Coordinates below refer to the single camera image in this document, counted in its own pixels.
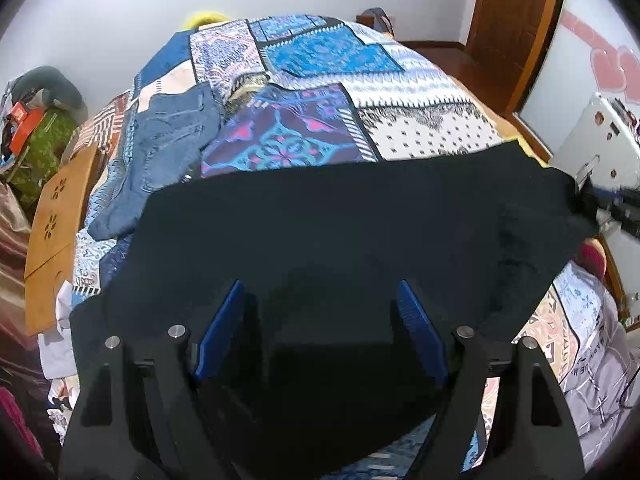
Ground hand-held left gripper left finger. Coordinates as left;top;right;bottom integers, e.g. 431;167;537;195
59;280;261;480

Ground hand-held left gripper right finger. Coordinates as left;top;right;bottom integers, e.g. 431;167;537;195
397;280;586;480

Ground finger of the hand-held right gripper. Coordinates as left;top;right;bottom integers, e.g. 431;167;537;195
572;180;640;238

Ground black pants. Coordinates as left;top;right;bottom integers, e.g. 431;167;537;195
69;142;601;480

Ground wardrobe door with heart stickers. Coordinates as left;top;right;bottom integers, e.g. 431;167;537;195
505;0;640;166

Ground wooden door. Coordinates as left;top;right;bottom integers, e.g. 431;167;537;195
465;0;563;61

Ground white crumpled cloth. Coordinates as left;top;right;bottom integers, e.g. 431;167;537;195
37;280;81;381

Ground grey printed quilt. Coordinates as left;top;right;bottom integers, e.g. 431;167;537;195
560;310;640;436

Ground wooden folding table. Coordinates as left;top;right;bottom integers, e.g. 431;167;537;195
24;142;101;336

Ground blue jeans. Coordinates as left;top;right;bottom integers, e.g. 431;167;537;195
87;82;223;241

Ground orange striped blanket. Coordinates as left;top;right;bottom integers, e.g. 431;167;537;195
75;92;133;161

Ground dark backpack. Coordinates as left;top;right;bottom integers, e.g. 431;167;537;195
357;7;396;36

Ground green cloth covered pile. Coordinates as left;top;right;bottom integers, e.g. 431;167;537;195
0;110;78;206

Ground orange box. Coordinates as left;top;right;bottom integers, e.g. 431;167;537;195
10;102;43;151

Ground patchwork printed blanket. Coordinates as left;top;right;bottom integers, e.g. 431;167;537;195
70;14;621;480

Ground grey plush toy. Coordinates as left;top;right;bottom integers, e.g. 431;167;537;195
10;65;88;111

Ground yellow curved board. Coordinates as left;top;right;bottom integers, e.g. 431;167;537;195
182;9;231;31

